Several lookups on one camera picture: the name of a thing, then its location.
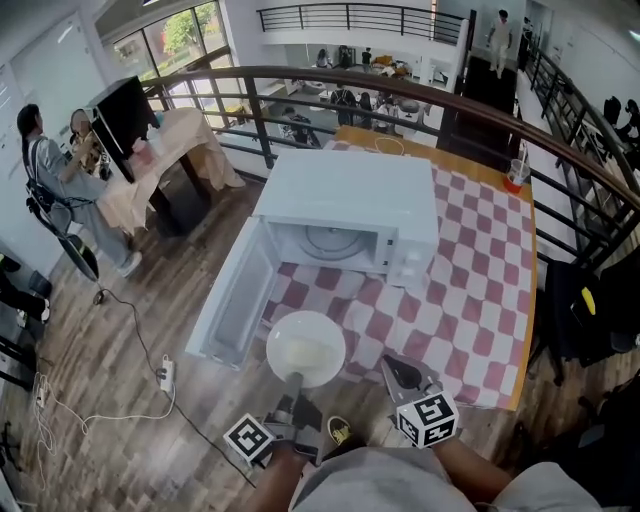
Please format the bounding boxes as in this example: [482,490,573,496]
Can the beige tablecloth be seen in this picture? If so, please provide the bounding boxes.
[97,107,247,237]

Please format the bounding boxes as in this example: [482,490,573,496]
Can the large glass window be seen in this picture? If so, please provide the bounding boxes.
[109,2,234,77]

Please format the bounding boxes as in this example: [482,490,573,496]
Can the clear plastic cup red sleeve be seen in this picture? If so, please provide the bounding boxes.
[502,142,532,195]

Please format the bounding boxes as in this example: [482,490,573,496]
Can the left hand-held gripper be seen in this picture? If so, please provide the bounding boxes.
[223,372,324,469]

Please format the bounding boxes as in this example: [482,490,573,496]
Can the dark wooden table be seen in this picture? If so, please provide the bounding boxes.
[147,152,212,239]

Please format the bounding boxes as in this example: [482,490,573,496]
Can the black monitor on side table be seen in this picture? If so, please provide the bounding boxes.
[84,75,161,184]

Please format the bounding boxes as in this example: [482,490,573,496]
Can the wooden table with white legs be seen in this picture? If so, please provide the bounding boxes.
[259,124,539,412]

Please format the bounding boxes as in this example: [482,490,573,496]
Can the black office chair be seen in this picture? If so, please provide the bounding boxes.
[542,249,640,387]
[514,369,640,507]

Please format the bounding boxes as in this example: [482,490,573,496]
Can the dark staircase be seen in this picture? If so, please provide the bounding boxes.
[437,54,521,167]

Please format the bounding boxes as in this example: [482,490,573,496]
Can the black balcony railing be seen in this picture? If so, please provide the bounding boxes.
[256,3,469,46]

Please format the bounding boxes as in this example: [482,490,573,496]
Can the white microwave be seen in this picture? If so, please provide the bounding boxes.
[184,148,440,372]

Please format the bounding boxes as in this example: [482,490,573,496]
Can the light wooden desk black legs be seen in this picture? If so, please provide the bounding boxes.
[0,333,39,392]

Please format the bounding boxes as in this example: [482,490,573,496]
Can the white floor cable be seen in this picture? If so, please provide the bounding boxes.
[33,372,178,492]

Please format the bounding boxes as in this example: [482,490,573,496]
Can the person's right forearm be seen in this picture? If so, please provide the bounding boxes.
[432,439,512,502]

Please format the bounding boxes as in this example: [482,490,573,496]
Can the black floor cable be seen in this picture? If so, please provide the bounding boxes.
[93,287,257,490]

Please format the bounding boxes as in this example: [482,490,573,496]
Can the grey waste bin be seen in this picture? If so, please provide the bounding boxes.
[28,269,54,299]

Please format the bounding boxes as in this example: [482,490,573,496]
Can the person's left black yellow shoe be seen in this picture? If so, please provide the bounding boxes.
[326,415,354,447]

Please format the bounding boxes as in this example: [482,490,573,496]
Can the white round plate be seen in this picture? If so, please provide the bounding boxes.
[265,310,347,390]

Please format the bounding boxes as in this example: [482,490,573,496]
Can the pink white checkered tablecloth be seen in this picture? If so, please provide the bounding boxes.
[259,139,534,411]

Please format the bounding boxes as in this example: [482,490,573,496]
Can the person's grey shirt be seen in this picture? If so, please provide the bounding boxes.
[292,447,601,512]

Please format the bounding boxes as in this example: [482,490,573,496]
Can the wood-topped metal railing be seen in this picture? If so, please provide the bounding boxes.
[139,64,640,282]

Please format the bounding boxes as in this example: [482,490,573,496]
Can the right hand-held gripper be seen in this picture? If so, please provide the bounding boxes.
[382,353,460,450]

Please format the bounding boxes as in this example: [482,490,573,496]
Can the person's left forearm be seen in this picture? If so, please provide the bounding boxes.
[249,442,312,512]

